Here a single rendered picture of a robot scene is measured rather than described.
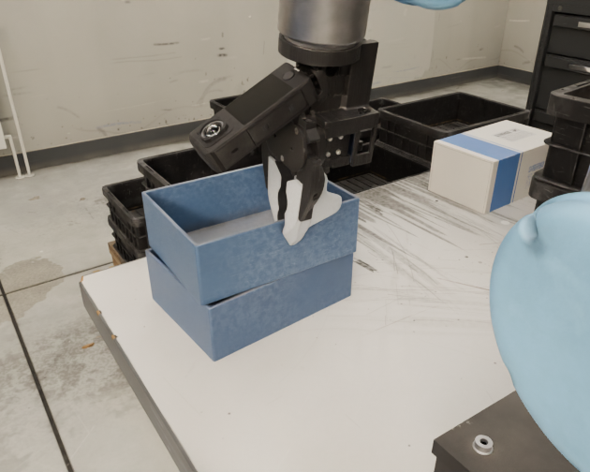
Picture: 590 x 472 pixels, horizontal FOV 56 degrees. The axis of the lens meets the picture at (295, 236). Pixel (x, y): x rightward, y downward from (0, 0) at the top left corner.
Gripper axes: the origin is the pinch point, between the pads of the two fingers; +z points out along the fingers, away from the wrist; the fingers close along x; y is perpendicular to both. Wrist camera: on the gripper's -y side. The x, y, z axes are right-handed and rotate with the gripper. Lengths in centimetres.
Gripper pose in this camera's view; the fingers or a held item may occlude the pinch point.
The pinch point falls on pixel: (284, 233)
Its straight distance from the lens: 58.4
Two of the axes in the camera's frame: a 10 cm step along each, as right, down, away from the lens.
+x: -5.2, -5.3, 6.7
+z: -0.8, 8.1, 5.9
